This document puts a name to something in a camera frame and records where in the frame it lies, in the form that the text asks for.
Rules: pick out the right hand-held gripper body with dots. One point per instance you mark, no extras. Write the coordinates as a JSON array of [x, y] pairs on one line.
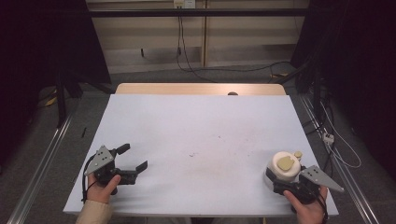
[[306, 189]]

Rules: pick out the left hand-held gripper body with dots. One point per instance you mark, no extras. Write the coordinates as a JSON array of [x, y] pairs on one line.
[[104, 169]]

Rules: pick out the white bottle with beige cap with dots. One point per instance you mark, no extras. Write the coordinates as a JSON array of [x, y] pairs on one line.
[[285, 171]]

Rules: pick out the person's right hand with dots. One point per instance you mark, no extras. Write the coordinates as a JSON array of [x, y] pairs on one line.
[[308, 213]]

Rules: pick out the person's left hand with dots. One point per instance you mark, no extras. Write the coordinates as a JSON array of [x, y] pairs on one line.
[[99, 193]]

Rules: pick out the small black floor piece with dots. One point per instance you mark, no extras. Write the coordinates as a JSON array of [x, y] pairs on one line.
[[83, 132]]

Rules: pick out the white power strip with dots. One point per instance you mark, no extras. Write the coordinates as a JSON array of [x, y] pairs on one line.
[[328, 138]]

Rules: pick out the white board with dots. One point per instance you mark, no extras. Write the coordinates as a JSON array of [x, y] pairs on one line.
[[199, 124]]

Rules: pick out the black metal stand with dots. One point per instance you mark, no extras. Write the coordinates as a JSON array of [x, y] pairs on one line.
[[61, 99]]

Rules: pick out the wooden table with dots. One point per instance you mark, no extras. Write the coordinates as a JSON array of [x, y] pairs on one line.
[[174, 88]]

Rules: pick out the black curtain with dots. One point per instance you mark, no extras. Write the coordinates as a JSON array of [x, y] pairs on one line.
[[37, 46], [358, 62]]

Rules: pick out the black horizontal metal bar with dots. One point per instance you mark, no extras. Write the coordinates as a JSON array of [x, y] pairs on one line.
[[193, 12]]

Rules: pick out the aluminium floor rail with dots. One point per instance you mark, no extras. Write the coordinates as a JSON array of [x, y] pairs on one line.
[[348, 180], [40, 171]]

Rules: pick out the white wall socket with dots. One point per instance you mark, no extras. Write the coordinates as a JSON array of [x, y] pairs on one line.
[[184, 3]]

